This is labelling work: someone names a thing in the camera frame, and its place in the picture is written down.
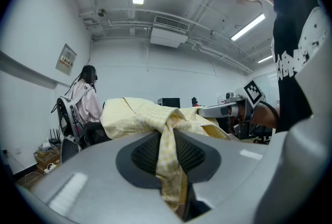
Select black computer tower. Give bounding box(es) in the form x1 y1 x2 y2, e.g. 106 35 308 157
157 97 181 109

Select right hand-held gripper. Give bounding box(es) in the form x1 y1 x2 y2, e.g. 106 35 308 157
197 79 267 141

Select black router with antennas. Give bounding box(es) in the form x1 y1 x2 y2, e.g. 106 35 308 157
48 128 62 146

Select black swivel chair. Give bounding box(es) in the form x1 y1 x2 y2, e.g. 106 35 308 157
253 124 273 145

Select grey wall electrical panel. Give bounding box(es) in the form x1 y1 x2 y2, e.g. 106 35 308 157
55 43 77 76

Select white power strip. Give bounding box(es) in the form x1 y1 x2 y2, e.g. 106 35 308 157
43 162 57 174

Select grey mesh office chair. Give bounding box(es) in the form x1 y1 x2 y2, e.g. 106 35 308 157
56 95 86 164

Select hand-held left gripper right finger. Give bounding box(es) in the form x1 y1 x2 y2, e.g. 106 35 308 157
173 35 332 224

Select yellow checked clothing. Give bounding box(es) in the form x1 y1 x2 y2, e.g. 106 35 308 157
100 96 231 212

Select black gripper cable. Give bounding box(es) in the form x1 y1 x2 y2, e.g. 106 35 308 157
259 100 280 130

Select grey wall cable trunking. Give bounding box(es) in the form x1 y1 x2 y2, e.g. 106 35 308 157
0 50 71 89

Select black printed t-shirt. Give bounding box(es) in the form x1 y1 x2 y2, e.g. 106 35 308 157
269 0 329 133

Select white ceiling air conditioner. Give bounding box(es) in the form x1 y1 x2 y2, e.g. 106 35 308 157
149 15 190 49

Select person's right hand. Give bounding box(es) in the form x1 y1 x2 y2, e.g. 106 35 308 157
228 106 250 122

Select person's right forearm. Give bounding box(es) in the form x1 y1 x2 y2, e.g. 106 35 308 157
250 104 281 129

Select cardboard boxes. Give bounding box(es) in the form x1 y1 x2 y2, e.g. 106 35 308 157
33 149 62 175

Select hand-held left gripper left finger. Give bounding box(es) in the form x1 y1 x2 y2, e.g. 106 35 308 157
16 130 183 224

